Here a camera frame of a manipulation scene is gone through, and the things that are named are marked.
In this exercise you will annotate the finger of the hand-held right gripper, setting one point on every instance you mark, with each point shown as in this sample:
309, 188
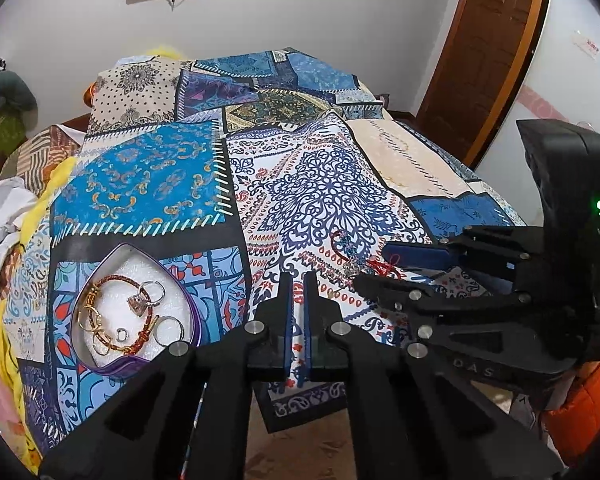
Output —
380, 287
415, 256

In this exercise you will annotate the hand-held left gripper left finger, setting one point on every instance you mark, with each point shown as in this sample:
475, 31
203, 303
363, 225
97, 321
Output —
286, 320

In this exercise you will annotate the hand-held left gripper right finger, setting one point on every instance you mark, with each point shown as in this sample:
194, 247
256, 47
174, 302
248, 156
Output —
310, 320

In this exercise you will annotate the cluster of metal rings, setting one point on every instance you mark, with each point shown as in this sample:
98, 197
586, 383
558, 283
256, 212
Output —
136, 303

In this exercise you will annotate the purple heart-shaped tin box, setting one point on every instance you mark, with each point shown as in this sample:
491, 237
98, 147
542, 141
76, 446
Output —
115, 270

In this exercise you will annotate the blue patchwork blanket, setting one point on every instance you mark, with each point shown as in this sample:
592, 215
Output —
305, 185

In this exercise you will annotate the brown wooden door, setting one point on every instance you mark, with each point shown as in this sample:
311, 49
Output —
480, 50

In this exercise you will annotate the yellow cloth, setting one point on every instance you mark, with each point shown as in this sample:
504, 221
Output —
12, 350

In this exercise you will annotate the orange patterned bed sheet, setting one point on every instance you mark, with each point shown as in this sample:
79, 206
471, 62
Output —
45, 155

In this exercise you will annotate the pink cloth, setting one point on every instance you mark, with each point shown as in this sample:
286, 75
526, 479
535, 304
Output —
0, 400

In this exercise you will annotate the white cloth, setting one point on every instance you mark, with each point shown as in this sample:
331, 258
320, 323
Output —
2, 220

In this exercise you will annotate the green patterned cloth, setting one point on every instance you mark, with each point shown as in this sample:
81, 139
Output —
0, 145

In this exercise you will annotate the dark grey garment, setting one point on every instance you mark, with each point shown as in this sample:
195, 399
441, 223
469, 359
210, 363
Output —
10, 90

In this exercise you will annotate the wooden bed frame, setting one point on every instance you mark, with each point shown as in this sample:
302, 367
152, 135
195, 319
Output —
72, 122

